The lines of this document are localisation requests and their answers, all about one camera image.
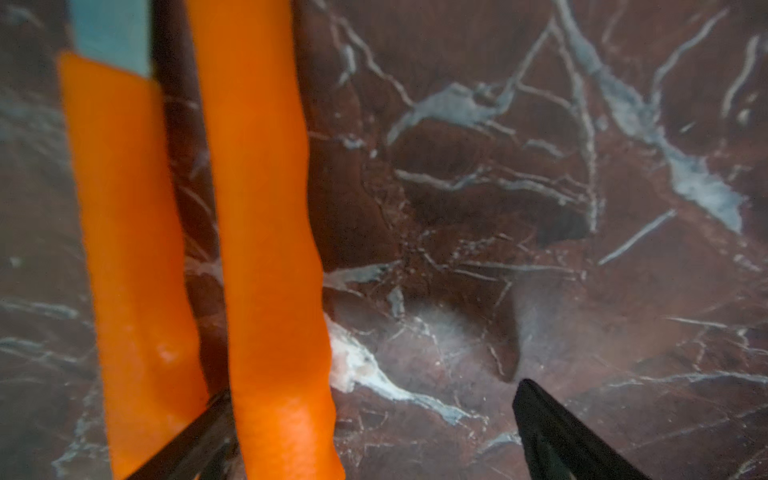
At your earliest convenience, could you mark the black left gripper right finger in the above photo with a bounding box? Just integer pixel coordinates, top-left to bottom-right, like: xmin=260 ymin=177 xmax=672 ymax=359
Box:
xmin=512 ymin=379 xmax=648 ymax=480

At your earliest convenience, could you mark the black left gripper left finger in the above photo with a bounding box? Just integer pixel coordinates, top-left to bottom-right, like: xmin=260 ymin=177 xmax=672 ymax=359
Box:
xmin=127 ymin=390 xmax=237 ymax=480

